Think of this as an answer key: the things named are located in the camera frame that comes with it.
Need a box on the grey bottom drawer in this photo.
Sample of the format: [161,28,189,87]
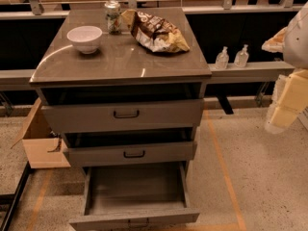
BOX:
[69,162,199,231]

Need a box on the grey drawer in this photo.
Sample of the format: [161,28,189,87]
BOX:
[69,162,199,231]
[64,141,197,167]
[42,99,203,133]

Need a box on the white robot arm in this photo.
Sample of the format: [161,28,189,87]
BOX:
[262,3,308,134]

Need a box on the grey drawer cabinet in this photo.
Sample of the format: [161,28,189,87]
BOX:
[29,7,213,178]

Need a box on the grey middle drawer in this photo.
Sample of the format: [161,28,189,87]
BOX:
[64,141,197,167]

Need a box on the grey top drawer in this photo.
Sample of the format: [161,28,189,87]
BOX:
[42,99,203,133]

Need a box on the brown chip bag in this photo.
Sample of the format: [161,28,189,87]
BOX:
[121,10,190,53]

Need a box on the left clear sanitizer bottle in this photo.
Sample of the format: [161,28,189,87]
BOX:
[215,46,229,69]

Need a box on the clear sanitizer bottle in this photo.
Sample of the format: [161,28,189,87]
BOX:
[215,46,229,69]
[234,44,249,67]

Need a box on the white bowl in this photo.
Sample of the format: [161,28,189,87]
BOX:
[66,26,102,54]

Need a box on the right clear sanitizer bottle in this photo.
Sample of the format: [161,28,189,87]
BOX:
[234,44,249,67]

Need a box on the green soda can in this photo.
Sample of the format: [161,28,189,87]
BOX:
[105,0,121,35]

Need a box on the cardboard box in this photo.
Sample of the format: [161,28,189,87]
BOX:
[13,98,70,168]

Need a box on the grey metal rail shelf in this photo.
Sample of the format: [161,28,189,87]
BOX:
[0,61,295,91]

